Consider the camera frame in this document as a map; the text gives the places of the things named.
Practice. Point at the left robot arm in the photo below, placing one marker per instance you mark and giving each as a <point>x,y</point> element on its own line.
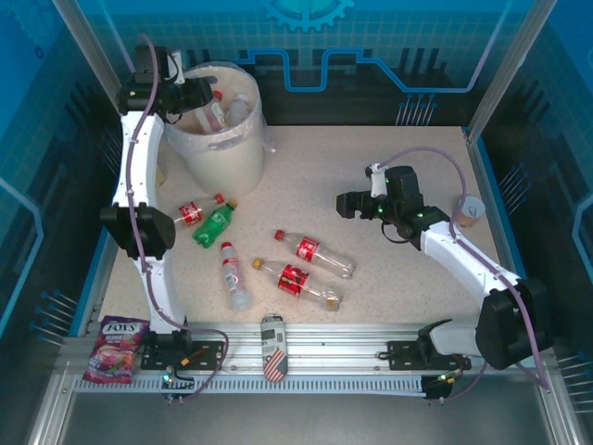
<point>139,153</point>

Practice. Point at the aluminium frame post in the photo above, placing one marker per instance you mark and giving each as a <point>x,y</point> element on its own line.
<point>92,41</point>
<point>507,69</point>

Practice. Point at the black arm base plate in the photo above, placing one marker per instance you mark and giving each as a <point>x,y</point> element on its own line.
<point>403,354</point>
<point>157,359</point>

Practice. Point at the cream plastic waste bin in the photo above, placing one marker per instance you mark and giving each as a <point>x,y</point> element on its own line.
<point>222,162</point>

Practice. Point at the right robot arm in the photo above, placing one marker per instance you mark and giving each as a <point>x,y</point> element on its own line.
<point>463,259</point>

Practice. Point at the small cola bottle red cap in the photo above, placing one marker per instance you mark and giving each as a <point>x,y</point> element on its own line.
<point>192,214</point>

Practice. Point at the green soda bottle yellow cap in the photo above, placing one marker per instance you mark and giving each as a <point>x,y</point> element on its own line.
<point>213,225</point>

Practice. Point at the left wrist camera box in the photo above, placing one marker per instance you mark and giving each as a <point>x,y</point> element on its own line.
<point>176,62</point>

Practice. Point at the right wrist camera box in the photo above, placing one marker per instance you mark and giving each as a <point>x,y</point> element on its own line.
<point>376,183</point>

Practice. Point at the clear plastic bin liner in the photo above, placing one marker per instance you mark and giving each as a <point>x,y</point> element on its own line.
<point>185,139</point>

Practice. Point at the newsprint can with flag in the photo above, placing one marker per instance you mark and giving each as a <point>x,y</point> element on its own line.
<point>273,347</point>

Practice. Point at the red candy bag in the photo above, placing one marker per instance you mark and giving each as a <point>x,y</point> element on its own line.
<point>116,352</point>

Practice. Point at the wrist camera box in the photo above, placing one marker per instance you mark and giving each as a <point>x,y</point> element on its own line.
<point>376,183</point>
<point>176,62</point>

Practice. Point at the white bottle red cap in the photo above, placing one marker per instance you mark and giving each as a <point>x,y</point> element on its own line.
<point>234,278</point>

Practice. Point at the cola bottle yellow cap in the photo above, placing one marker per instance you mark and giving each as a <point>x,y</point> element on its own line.
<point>292,278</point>

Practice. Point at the black connector box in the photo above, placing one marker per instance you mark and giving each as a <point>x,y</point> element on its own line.
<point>178,380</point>
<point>435,387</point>

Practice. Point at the aluminium mounting rail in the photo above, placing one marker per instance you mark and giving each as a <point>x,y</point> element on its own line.
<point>333,343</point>

